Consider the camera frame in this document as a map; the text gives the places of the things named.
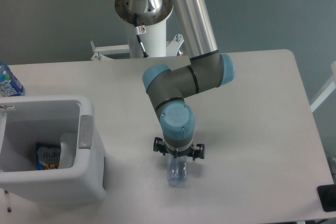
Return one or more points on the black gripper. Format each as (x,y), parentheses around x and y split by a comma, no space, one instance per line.
(198,150)

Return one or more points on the clear plastic bottle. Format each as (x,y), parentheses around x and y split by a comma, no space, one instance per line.
(176,171)

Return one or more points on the white paper wrapper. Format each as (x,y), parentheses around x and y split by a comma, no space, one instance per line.
(68,143)

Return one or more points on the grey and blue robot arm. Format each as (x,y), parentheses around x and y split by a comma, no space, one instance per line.
(166,88)

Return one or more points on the white trash can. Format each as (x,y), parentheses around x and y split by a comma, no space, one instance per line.
(28,120)

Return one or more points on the blue snack packet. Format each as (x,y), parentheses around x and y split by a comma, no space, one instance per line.
(47,156)

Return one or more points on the black device at table edge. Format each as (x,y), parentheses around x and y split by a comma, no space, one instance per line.
(327,197)

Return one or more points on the blue labelled water bottle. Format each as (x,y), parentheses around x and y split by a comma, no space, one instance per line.
(10,85)

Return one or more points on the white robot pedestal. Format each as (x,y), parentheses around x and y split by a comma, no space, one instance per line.
(147,35)

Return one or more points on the white frame leg right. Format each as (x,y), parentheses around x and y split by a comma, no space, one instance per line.
(324,91)

